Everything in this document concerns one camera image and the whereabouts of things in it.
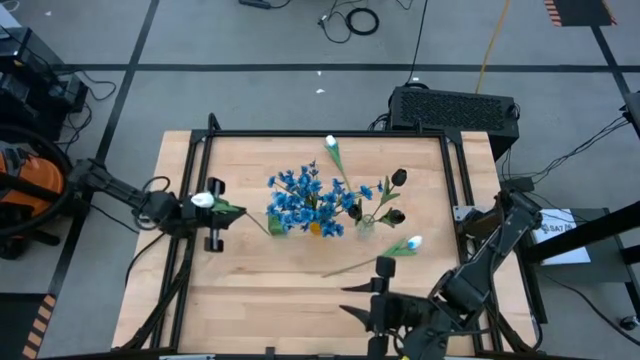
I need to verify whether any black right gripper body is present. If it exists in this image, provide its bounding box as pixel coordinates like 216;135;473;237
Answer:
367;256;451;360

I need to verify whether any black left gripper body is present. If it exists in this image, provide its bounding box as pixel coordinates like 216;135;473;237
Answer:
179;177;226;253

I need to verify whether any white artificial tulip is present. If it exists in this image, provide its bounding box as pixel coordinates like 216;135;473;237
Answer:
321;234;424;279
190;191;275;237
324;133;353;194

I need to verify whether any green glass vase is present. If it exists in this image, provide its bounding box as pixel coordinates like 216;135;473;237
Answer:
267;215;290;239

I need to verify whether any blue artificial flower bunch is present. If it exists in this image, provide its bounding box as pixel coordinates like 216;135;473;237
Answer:
277;160;325;201
319;177;375;239
266;192;306;235

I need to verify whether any dark artificial tulip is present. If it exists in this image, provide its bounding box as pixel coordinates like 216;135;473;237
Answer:
372;207;407;226
368;168;409;224

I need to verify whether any clear glass vase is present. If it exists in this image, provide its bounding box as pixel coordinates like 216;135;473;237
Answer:
355;213;377;240

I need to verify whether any white paper sheet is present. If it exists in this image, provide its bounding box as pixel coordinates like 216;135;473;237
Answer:
532;208;592;266

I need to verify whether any black power brick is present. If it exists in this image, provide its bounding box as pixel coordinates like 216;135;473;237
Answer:
499;177;535;196

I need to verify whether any orange black vacuum cleaner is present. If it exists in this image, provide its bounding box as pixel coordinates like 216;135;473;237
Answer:
0;123;79;261

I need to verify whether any black computer case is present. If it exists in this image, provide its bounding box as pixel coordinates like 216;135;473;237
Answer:
388;85;520;162

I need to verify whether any black metal stand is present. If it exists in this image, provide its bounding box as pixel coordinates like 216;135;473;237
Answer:
519;199;640;321

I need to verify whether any black hazard-striped floor mat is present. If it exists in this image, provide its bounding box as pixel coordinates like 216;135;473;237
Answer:
543;0;617;27
0;293;57;360

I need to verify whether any black equipment rack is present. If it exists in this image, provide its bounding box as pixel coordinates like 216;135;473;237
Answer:
0;27;90;142

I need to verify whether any black aluminium table frame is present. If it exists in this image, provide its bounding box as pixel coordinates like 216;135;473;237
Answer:
122;112;539;357

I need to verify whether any coiled black cable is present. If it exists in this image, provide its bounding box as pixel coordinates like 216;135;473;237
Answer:
344;7;380;37

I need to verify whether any yellow cable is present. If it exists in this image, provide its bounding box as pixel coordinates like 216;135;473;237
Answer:
474;0;512;95

